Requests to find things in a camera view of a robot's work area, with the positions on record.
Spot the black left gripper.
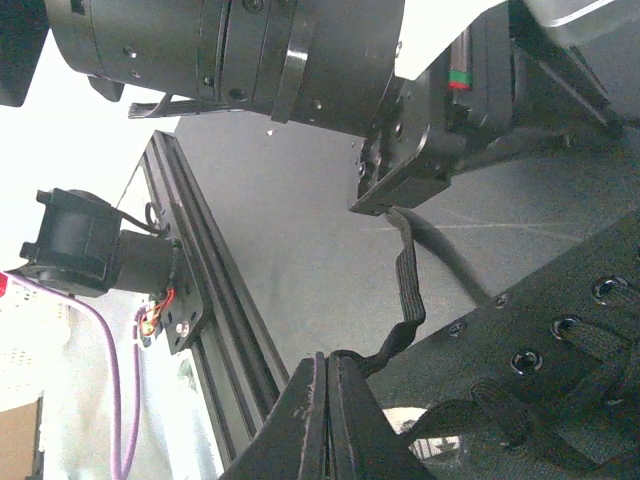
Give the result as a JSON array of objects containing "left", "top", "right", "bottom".
[{"left": 349, "top": 1, "right": 639, "bottom": 216}]

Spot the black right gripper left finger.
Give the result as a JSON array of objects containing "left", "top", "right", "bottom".
[{"left": 221, "top": 352, "right": 328, "bottom": 479}]

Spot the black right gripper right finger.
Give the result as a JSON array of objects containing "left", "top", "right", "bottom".
[{"left": 327, "top": 355, "right": 434, "bottom": 480}]

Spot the black canvas shoe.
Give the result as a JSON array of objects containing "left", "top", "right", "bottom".
[{"left": 369, "top": 213, "right": 639, "bottom": 479}]

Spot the black shoelace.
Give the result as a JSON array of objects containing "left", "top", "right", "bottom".
[{"left": 333, "top": 207, "right": 491, "bottom": 377}]

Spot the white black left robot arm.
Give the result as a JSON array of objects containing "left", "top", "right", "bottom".
[{"left": 1, "top": 0, "right": 639, "bottom": 215}]

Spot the black front mounting rail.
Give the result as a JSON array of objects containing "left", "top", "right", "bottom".
[{"left": 115, "top": 131, "right": 289, "bottom": 467}]

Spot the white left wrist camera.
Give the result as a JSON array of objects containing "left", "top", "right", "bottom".
[{"left": 394, "top": 1, "right": 639, "bottom": 81}]

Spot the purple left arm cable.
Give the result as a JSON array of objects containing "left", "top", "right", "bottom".
[{"left": 4, "top": 272, "right": 144, "bottom": 480}]

